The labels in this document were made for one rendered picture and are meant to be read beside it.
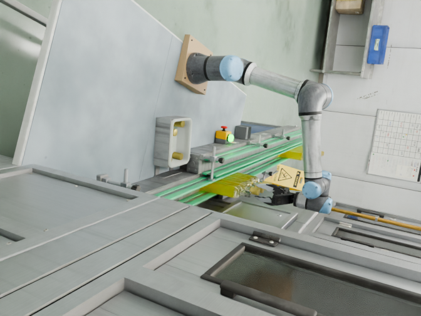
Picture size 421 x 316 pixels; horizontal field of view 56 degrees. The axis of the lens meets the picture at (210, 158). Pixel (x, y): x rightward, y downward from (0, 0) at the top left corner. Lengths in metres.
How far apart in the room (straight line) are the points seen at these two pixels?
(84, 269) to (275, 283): 0.32
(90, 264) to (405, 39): 7.28
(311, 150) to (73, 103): 0.95
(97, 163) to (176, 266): 0.89
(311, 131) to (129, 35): 0.82
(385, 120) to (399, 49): 1.20
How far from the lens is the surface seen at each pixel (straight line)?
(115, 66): 1.57
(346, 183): 7.90
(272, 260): 0.80
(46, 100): 1.36
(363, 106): 7.70
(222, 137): 2.31
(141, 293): 0.65
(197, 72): 1.89
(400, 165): 7.72
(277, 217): 2.02
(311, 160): 1.70
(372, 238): 2.12
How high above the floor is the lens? 1.79
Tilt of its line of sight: 27 degrees down
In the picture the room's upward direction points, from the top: 101 degrees clockwise
